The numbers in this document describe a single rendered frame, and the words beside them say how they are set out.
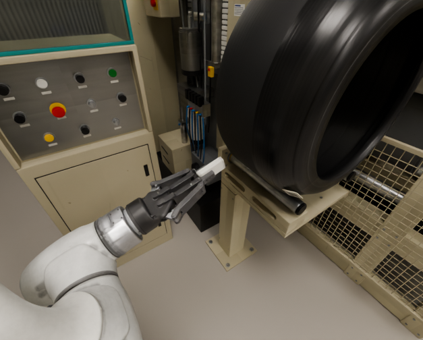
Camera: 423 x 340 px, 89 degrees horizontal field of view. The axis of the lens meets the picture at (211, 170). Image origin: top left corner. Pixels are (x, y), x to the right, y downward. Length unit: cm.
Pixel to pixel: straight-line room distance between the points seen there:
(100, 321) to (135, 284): 124
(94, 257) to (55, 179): 71
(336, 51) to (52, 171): 104
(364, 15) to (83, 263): 62
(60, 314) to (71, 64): 83
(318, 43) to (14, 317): 54
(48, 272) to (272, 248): 144
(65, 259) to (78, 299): 10
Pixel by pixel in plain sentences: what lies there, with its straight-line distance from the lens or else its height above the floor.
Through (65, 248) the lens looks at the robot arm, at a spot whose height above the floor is 106.
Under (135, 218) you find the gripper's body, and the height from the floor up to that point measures 107.
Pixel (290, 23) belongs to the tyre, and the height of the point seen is 137.
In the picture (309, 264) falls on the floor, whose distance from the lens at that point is 173.
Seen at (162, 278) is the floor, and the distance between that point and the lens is 158.
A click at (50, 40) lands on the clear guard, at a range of 97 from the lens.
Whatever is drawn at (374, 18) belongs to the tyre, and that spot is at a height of 139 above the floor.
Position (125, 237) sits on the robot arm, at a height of 106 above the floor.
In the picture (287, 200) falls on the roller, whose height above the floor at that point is 91.
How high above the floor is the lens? 141
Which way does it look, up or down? 39 degrees down
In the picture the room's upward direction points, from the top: straight up
